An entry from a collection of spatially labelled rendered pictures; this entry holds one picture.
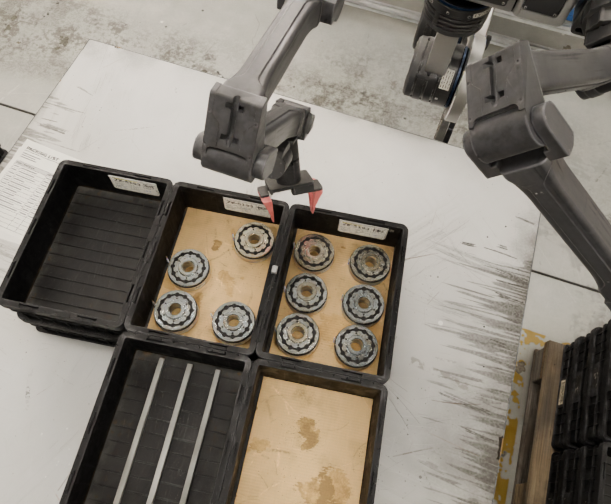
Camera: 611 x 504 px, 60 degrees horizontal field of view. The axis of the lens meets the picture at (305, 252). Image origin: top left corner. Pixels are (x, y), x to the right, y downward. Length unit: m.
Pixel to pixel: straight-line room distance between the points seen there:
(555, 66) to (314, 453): 0.89
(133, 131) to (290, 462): 1.11
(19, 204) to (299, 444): 1.07
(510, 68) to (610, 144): 2.39
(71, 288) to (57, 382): 0.25
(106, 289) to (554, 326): 1.78
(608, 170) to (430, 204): 1.45
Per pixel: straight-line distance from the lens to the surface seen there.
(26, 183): 1.81
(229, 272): 1.37
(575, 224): 0.79
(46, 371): 1.54
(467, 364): 1.51
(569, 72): 0.85
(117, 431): 1.32
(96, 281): 1.43
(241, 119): 0.74
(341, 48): 3.03
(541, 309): 2.46
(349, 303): 1.31
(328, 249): 1.36
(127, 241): 1.46
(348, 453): 1.27
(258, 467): 1.26
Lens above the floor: 2.09
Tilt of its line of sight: 65 degrees down
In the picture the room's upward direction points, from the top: 6 degrees clockwise
